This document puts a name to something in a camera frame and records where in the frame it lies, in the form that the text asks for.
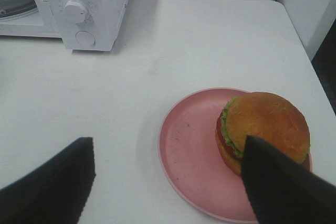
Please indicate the burger with lettuce and tomato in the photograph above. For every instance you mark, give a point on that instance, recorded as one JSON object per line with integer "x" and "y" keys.
{"x": 264, "y": 115}

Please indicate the pink round plate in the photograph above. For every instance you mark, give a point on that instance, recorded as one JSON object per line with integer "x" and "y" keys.
{"x": 192, "y": 162}

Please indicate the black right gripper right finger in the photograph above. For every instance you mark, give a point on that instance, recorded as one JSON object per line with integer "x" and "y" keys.
{"x": 282, "y": 191}

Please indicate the white timer knob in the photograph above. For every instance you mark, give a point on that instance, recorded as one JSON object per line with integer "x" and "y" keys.
{"x": 75, "y": 11}

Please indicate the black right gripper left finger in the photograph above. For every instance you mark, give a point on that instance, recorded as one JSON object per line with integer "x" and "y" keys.
{"x": 56, "y": 191}

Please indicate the white microwave oven body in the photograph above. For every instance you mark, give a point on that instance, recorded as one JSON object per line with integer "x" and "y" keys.
{"x": 80, "y": 24}

